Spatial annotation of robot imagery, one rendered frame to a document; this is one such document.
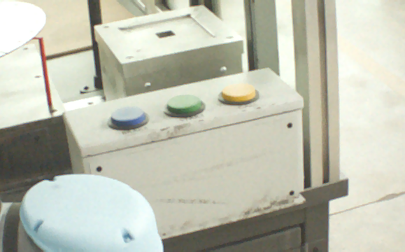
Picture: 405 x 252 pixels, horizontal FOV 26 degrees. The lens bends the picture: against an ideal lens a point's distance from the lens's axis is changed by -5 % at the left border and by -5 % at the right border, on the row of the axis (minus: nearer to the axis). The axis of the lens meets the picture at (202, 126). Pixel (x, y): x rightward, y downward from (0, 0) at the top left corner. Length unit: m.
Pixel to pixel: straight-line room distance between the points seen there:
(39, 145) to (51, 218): 0.51
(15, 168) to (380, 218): 1.47
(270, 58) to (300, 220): 0.23
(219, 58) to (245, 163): 0.22
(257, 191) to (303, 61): 0.17
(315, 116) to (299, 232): 0.18
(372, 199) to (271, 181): 1.50
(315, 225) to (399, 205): 1.34
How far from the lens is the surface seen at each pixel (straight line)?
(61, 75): 1.64
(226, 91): 1.10
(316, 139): 1.17
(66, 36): 1.83
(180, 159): 1.07
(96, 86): 1.55
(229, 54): 1.28
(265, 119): 1.09
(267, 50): 1.22
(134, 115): 1.06
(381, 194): 2.64
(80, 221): 0.74
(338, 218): 2.53
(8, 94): 1.33
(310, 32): 1.11
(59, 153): 1.26
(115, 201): 0.76
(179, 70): 1.27
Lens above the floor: 1.35
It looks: 26 degrees down
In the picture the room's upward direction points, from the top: 5 degrees counter-clockwise
